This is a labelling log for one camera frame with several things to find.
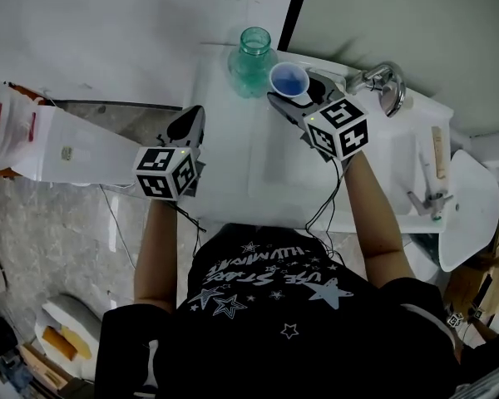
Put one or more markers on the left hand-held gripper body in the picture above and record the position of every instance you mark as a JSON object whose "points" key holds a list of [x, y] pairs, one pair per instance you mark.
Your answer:
{"points": [[166, 170]]}

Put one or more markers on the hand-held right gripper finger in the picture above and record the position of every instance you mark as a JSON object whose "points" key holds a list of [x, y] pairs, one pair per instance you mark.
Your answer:
{"points": [[283, 106], [325, 85]]}

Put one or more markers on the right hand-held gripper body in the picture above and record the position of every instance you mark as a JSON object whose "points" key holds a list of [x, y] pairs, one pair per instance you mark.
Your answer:
{"points": [[337, 128]]}

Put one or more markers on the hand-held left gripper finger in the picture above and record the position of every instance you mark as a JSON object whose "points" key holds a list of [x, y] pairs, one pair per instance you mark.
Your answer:
{"points": [[199, 124], [175, 128]]}

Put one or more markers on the translucent blue plastic cup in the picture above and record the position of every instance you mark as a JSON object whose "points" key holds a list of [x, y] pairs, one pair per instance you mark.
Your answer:
{"points": [[289, 80]]}

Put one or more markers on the green glass jar container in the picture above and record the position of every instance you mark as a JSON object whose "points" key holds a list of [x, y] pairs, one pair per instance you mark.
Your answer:
{"points": [[251, 62]]}

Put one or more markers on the person's right forearm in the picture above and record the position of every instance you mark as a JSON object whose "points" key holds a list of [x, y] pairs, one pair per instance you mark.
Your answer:
{"points": [[372, 218]]}

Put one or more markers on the person's left forearm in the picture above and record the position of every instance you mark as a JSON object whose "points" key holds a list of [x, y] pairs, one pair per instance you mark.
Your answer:
{"points": [[156, 256]]}

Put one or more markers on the white washbasin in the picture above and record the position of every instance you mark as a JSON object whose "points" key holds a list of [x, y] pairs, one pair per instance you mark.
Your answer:
{"points": [[241, 152]]}

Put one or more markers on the chrome faucet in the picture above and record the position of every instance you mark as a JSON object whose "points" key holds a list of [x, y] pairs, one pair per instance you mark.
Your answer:
{"points": [[384, 85]]}

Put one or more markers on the long white cardboard box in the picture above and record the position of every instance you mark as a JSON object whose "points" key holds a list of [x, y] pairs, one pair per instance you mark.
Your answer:
{"points": [[83, 150]]}

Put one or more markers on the beige wooden stick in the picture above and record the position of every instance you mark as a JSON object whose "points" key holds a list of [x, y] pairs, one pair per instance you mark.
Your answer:
{"points": [[439, 152]]}

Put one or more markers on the white curved plastic lid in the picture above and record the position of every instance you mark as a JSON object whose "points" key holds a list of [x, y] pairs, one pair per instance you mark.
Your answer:
{"points": [[472, 214]]}

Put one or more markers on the white plastic bag red print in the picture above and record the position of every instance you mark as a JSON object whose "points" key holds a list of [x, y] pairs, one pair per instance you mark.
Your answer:
{"points": [[6, 127]]}

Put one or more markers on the white foam tray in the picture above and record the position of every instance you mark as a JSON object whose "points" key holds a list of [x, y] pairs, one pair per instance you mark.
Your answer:
{"points": [[64, 326]]}

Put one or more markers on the black star print shirt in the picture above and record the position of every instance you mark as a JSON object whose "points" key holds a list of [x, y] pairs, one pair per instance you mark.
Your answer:
{"points": [[283, 318]]}

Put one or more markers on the brown cardboard box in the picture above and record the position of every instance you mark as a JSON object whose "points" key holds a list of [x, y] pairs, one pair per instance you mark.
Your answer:
{"points": [[480, 289]]}

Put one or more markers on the small black-white patterned block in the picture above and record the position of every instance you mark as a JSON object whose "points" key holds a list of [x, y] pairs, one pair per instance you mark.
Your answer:
{"points": [[455, 319]]}

